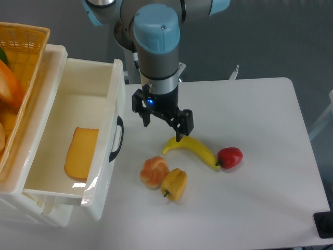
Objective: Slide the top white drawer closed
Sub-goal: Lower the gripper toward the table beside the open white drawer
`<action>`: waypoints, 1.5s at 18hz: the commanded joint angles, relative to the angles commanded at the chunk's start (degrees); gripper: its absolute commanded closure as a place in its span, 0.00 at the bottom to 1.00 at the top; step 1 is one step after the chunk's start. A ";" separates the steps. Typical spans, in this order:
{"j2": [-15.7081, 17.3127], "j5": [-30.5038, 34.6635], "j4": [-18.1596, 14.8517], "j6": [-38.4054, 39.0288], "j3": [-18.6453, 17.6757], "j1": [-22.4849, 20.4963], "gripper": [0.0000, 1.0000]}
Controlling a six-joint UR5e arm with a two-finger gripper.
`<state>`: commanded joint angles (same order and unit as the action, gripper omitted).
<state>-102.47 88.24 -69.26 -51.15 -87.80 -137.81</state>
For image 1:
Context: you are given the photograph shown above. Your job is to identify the orange fruit in basket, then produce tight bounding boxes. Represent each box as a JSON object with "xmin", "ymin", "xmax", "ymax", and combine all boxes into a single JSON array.
[{"xmin": 1, "ymin": 61, "xmax": 25, "ymax": 107}]

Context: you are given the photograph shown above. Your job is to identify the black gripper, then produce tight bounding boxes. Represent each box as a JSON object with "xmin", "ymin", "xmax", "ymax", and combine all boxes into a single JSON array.
[{"xmin": 132, "ymin": 87, "xmax": 194, "ymax": 142}]

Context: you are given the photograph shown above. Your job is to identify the orange bread roll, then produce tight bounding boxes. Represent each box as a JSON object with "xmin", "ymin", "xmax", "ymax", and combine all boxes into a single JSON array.
[{"xmin": 139, "ymin": 156, "xmax": 170, "ymax": 190}]

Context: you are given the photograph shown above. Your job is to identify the white drawer cabinet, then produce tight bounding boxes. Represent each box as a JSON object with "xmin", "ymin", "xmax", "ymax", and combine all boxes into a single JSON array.
[{"xmin": 1, "ymin": 44, "xmax": 73, "ymax": 227}]

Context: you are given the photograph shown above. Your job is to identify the yellow bell pepper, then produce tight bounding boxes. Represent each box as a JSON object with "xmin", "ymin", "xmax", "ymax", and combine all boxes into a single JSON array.
[{"xmin": 160, "ymin": 168, "xmax": 187, "ymax": 202}]

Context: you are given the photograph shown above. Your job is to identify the orange toast slice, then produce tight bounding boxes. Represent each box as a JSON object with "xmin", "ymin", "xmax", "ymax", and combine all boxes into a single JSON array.
[{"xmin": 64, "ymin": 127, "xmax": 99, "ymax": 180}]

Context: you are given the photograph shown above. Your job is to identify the green item in basket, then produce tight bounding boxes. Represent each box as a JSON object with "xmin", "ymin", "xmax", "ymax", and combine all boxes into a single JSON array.
[{"xmin": 0, "ymin": 47, "xmax": 8, "ymax": 65}]

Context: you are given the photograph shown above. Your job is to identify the white chair frame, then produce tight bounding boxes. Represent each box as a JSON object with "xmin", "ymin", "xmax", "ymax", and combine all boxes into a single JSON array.
[{"xmin": 309, "ymin": 90, "xmax": 332, "ymax": 141}]

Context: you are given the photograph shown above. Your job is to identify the red bell pepper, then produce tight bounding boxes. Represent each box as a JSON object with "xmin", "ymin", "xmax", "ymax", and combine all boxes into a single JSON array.
[{"xmin": 215, "ymin": 147, "xmax": 243, "ymax": 169}]

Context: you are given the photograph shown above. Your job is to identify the black device at edge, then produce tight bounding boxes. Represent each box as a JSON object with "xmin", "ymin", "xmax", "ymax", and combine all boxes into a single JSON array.
[{"xmin": 313, "ymin": 211, "xmax": 333, "ymax": 239}]

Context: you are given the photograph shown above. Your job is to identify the yellow woven basket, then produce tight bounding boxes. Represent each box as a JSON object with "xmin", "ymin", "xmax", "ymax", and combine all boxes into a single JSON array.
[{"xmin": 1, "ymin": 22, "xmax": 50, "ymax": 182}]

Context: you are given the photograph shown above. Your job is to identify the white drawer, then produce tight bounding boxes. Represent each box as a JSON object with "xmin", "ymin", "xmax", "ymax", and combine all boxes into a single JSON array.
[{"xmin": 23, "ymin": 59, "xmax": 125, "ymax": 227}]

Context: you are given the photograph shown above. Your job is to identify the yellow banana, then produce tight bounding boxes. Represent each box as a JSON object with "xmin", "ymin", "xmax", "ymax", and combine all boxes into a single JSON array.
[{"xmin": 161, "ymin": 136, "xmax": 220, "ymax": 171}]

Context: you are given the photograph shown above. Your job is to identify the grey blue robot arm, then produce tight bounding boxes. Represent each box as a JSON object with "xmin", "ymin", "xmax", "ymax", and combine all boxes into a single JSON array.
[{"xmin": 82, "ymin": 1, "xmax": 230, "ymax": 142}]

